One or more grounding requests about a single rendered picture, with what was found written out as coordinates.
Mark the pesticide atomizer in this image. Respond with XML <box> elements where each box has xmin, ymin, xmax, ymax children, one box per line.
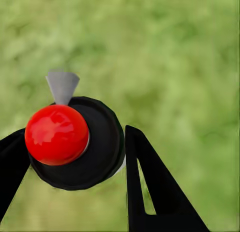
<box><xmin>24</xmin><ymin>70</ymin><xmax>126</xmax><ymax>191</ymax></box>

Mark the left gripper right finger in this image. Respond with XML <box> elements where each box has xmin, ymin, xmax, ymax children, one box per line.
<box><xmin>124</xmin><ymin>125</ymin><xmax>210</xmax><ymax>232</ymax></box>

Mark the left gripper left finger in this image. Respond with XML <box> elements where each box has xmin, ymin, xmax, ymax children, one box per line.
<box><xmin>0</xmin><ymin>127</ymin><xmax>31</xmax><ymax>224</ymax></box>

